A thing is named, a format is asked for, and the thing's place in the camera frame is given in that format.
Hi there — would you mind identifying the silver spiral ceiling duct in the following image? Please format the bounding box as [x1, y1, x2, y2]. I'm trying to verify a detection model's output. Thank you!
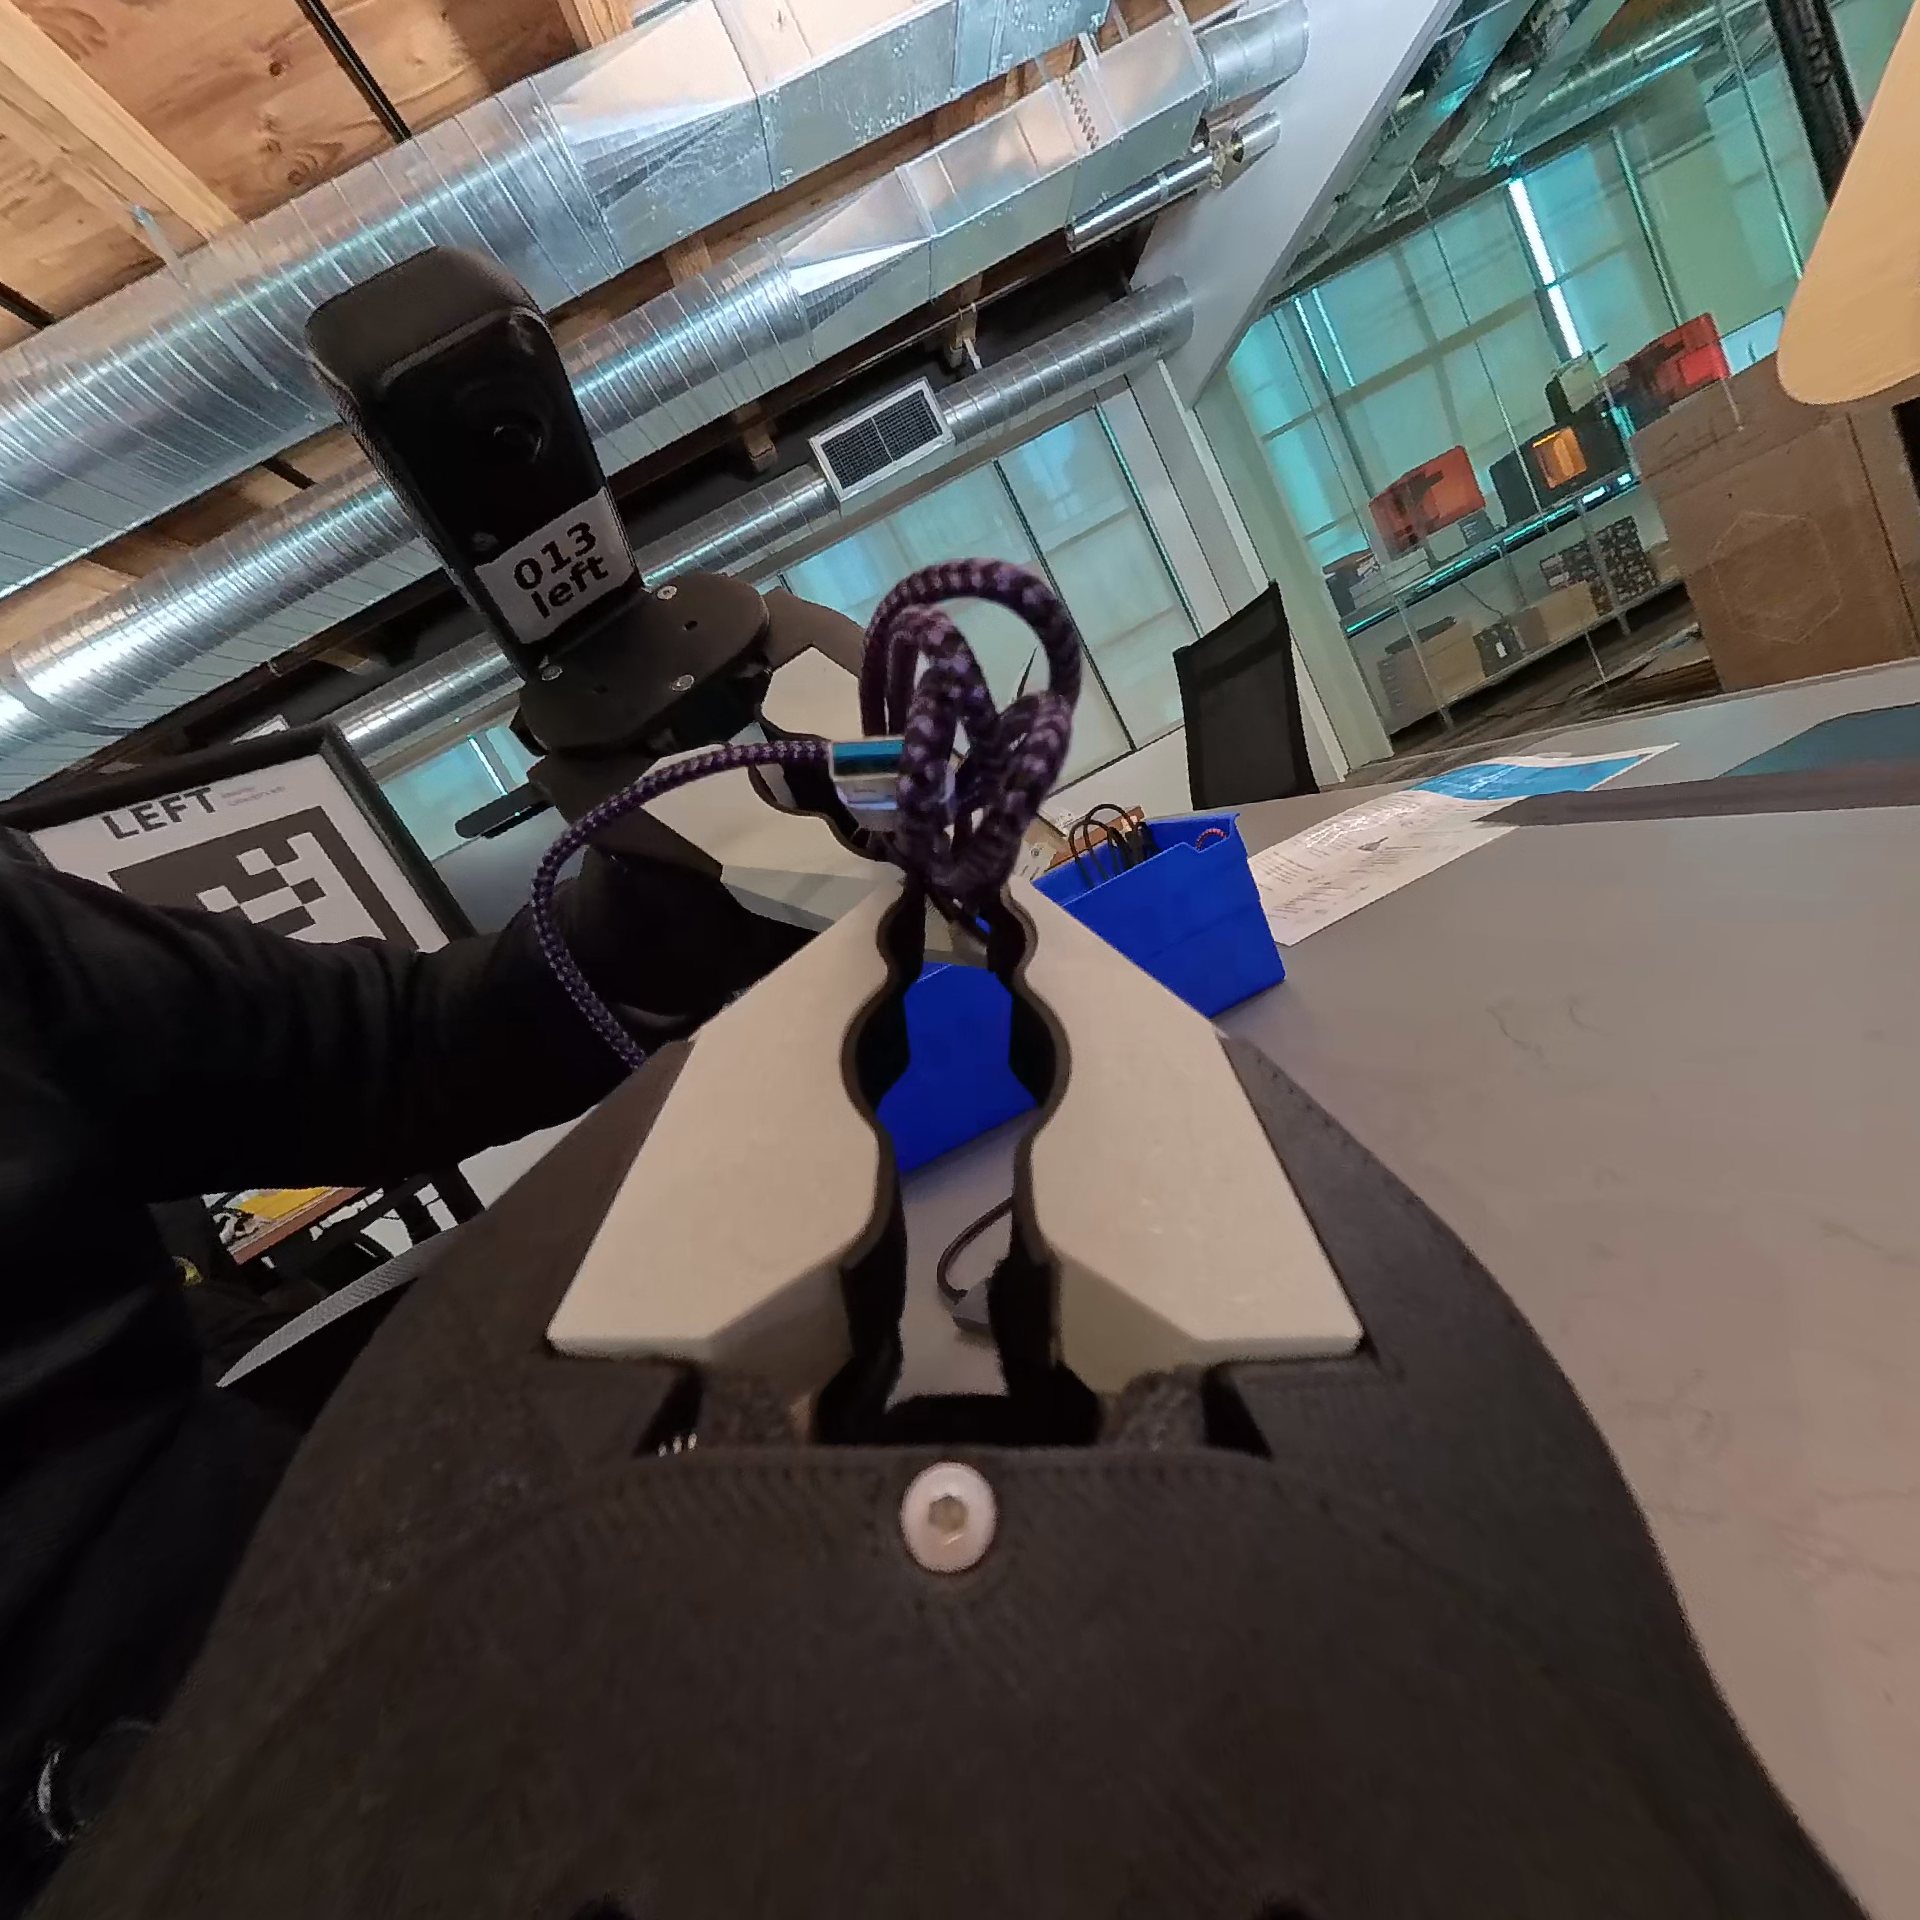
[0, 76, 787, 602]
[0, 276, 1197, 758]

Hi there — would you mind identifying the silver rectangular ceiling duct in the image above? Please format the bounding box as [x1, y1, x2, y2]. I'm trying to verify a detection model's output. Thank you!
[555, 0, 1310, 309]

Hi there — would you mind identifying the black framed marker sign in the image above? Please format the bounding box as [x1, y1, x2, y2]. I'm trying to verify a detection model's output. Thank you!
[0, 725, 478, 958]

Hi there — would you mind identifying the person's left hand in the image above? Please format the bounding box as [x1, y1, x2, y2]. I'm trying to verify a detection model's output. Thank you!
[515, 836, 822, 1062]

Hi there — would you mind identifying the printed paper sheet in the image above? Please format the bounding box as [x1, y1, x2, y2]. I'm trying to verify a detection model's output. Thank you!
[1248, 745, 1680, 946]

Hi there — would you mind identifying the black cable silver plug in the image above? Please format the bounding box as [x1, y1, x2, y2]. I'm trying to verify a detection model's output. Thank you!
[931, 1201, 1024, 1339]

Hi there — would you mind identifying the white vent grille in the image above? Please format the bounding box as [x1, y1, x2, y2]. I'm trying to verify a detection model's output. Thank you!
[809, 378, 959, 500]

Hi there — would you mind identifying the large cardboard box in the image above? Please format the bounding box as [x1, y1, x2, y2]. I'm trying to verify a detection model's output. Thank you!
[1634, 398, 1920, 696]

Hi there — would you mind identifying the wide black table strip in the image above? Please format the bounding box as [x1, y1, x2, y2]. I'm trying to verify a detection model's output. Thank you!
[1475, 705, 1920, 830]

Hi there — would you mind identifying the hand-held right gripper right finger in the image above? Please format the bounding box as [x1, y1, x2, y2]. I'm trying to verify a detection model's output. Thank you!
[989, 884, 1366, 1427]

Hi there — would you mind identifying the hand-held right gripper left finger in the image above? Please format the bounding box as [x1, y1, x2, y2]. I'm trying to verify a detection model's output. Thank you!
[545, 878, 912, 1443]

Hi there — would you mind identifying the orange hooded printer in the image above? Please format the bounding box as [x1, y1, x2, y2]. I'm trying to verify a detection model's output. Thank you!
[1366, 448, 1490, 560]
[1623, 316, 1730, 426]

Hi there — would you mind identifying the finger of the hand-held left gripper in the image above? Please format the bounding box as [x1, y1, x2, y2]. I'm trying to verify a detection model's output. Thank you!
[645, 772, 903, 940]
[765, 645, 873, 745]

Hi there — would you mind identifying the blue plastic bin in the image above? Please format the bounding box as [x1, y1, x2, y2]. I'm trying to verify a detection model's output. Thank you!
[878, 814, 1289, 1173]

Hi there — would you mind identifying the black office chair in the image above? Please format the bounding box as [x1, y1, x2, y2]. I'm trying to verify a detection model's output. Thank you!
[1171, 584, 1321, 811]

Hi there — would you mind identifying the wooden edged display board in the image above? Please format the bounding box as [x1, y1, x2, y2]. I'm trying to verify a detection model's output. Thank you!
[1775, 0, 1920, 408]

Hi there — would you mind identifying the person's left forearm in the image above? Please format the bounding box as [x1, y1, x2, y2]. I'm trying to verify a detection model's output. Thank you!
[0, 832, 600, 1202]

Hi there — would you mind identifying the purple braided usb cable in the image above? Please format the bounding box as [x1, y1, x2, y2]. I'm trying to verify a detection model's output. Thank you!
[533, 558, 1086, 1069]

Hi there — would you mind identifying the black orange lit printer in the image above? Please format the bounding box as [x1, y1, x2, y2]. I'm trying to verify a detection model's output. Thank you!
[1526, 424, 1631, 500]

